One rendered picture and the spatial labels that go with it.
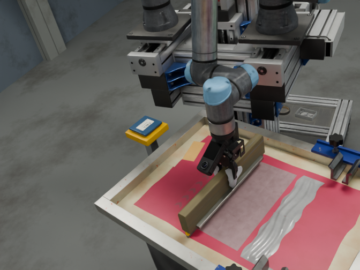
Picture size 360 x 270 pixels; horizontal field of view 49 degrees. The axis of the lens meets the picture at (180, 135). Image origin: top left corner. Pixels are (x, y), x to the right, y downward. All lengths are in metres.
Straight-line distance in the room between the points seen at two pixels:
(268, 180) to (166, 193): 0.34
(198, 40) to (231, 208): 0.51
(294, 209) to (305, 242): 0.11
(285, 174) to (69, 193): 1.95
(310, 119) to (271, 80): 1.37
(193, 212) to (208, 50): 0.47
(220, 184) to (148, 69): 0.64
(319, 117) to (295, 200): 1.60
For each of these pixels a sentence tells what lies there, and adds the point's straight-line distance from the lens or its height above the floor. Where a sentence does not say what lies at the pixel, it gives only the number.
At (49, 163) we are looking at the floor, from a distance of 3.35.
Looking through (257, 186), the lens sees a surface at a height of 0.95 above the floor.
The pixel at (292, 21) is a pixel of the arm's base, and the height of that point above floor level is 1.29.
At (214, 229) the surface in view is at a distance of 1.21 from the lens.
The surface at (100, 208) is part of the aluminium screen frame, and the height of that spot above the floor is 0.99.
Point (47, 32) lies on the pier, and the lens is 5.06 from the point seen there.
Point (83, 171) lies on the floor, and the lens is 3.12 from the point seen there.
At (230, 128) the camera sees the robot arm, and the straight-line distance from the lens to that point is 1.11.
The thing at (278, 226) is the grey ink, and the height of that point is 0.96.
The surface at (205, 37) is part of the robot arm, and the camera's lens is 1.16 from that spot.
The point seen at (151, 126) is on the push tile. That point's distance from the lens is 1.62.
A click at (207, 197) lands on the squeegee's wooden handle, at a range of 1.18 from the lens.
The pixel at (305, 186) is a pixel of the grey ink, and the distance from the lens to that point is 1.30.
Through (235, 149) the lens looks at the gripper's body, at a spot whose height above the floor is 1.13.
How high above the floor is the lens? 1.90
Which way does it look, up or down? 37 degrees down
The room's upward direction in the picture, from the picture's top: 14 degrees counter-clockwise
